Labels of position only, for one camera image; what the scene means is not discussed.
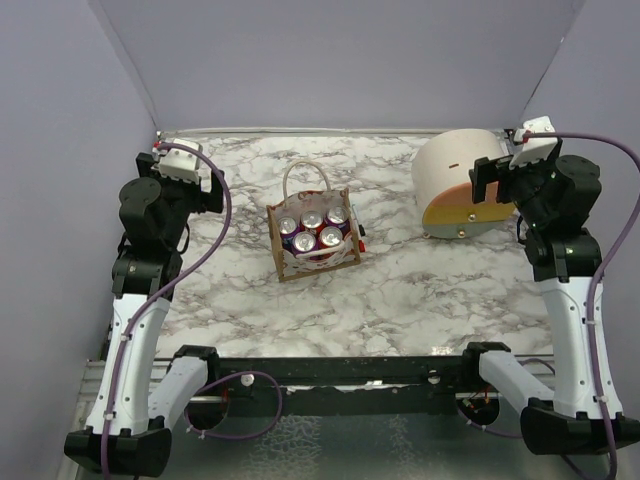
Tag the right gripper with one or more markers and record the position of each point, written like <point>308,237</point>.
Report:
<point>489,179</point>

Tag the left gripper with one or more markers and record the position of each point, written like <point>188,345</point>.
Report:
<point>212,192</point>

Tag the purple can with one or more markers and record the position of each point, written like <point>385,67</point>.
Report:
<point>288,228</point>
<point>303,243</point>
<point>338,217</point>

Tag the canvas bag with rope handles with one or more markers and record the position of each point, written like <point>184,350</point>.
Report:
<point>290,267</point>

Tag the red cola can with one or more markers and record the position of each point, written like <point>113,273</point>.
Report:
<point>312,221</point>
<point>330,237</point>

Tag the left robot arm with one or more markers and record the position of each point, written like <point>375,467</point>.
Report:
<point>129,429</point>

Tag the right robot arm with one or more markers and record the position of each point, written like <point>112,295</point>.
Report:
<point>581,414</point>

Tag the cream and orange bread box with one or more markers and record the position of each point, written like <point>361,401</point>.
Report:
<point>440,175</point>

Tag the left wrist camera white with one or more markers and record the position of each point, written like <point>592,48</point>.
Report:
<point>177,165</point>

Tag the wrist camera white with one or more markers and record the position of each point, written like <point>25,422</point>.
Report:
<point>177,165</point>
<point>532,150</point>

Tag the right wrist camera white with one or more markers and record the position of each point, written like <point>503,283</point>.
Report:
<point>532,150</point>

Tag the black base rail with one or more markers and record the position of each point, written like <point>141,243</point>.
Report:
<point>340,386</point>

